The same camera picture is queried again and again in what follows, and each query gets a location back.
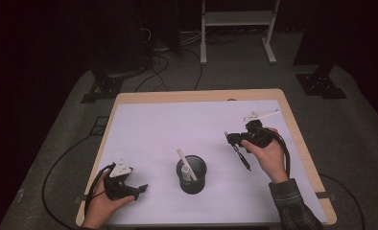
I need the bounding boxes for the wooden table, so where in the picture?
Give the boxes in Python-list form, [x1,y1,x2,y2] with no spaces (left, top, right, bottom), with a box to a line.
[75,88,338,228]

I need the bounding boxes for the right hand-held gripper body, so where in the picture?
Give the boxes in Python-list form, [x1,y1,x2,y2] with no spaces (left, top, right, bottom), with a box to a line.
[241,108,281,149]

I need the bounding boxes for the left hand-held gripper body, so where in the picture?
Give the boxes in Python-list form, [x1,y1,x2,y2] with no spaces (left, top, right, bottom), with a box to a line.
[104,158,140,201]

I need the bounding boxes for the black stand with base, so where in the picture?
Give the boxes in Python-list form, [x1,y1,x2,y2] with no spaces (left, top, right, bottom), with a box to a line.
[293,0,348,100]

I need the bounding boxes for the white metal stand frame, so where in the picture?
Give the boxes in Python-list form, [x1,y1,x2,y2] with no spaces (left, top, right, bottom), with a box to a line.
[200,0,281,65]

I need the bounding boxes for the black floor frame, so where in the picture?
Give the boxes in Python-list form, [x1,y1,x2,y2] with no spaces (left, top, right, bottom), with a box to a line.
[90,116,110,137]

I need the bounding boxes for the black pen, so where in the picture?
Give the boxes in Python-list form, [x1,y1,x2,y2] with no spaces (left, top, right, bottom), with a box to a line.
[232,144,251,172]

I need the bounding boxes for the black stand base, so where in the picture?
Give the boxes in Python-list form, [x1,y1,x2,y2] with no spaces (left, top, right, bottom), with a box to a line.
[81,68,125,104]

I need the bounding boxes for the black floor cable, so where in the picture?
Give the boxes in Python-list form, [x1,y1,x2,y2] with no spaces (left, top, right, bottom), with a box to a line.
[41,133,97,230]
[133,55,171,94]
[318,172,367,230]
[180,47,204,92]

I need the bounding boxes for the white pen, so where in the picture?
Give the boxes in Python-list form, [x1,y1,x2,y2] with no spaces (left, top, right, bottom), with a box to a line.
[176,148,199,182]

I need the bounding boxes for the hand-held gripper cable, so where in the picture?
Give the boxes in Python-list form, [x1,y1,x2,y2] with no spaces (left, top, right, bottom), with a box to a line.
[257,126,292,176]
[83,162,116,219]

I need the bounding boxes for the right hand-held gripper cable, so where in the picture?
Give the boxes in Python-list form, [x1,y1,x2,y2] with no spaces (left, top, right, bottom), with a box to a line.
[257,126,292,176]

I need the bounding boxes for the person's left hand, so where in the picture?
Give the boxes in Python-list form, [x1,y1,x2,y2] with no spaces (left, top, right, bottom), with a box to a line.
[82,169,137,229]

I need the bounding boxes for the left hand-held gripper cable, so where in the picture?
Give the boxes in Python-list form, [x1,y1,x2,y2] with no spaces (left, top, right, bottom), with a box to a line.
[83,162,116,219]

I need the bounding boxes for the black mesh pen holder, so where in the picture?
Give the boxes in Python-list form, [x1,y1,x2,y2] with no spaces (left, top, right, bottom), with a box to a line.
[176,154,208,196]

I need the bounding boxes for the tangle of black cables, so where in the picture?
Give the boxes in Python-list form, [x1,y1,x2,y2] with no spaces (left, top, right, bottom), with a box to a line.
[205,31,240,46]

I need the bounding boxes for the dark equipment rack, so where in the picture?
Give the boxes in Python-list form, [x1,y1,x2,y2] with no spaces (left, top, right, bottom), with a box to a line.
[90,0,182,73]

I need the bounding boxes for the white paper sheet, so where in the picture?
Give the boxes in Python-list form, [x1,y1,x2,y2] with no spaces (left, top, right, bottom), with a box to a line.
[81,99,328,226]

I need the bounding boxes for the person's right hand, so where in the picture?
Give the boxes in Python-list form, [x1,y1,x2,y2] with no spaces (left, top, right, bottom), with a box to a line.
[240,127,290,185]

